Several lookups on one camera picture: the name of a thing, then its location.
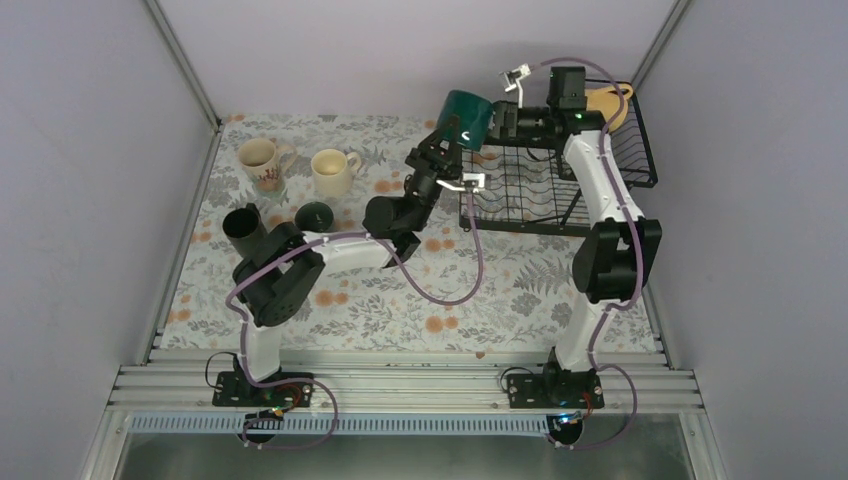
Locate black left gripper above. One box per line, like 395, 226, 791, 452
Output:
404, 117, 462, 233

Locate teal green mug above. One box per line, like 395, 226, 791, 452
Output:
436, 90, 493, 151

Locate yellow mug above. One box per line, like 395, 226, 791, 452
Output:
585, 83, 634, 133

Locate short cream mug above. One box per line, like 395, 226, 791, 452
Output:
310, 149, 362, 198

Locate dark grey mug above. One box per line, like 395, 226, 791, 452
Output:
294, 201, 335, 233

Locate tall floral cream mug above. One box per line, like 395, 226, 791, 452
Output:
236, 138, 298, 195

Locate matte black mug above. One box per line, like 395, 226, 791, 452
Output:
222, 203, 268, 259

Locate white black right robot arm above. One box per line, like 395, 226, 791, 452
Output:
487, 60, 662, 409

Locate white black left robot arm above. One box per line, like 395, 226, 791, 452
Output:
225, 114, 465, 405

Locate floral patterned table mat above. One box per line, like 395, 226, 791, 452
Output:
164, 113, 657, 354

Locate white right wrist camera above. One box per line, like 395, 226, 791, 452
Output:
498, 63, 532, 108

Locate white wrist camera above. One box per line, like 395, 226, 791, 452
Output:
436, 173, 488, 194
498, 63, 532, 108

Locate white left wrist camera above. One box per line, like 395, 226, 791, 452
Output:
436, 173, 488, 194

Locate black wire dish rack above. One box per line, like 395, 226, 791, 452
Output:
463, 82, 658, 236

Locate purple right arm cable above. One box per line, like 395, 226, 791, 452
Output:
523, 56, 645, 453

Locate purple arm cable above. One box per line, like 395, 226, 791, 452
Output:
225, 185, 486, 452
523, 56, 645, 453

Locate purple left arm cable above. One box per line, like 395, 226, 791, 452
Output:
225, 185, 486, 452

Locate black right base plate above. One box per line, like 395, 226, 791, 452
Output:
507, 370, 605, 410

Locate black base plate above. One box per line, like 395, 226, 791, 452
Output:
211, 370, 314, 411
507, 370, 605, 410

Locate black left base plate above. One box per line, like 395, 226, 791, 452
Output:
211, 370, 314, 411

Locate aluminium rail frame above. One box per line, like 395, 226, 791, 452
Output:
83, 350, 725, 479

